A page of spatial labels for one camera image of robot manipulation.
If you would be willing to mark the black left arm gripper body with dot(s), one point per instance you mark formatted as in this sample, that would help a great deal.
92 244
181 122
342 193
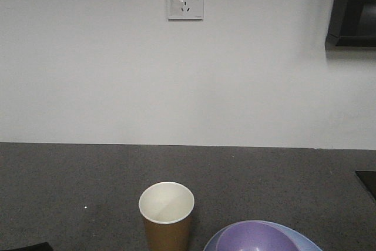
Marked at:
44 246

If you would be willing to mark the light blue plate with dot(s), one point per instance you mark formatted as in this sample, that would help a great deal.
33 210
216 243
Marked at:
302 242

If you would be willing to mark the brown paper cup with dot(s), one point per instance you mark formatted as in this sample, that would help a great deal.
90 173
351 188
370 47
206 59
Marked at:
166 208

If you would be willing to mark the purple plastic bowl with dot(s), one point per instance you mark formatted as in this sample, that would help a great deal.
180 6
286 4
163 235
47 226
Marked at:
254 236

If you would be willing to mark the black wall cabinet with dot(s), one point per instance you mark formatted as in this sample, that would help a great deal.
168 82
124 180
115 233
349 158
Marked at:
352 24

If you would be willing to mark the black induction cooktop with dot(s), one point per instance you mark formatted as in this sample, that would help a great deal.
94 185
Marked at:
368 180

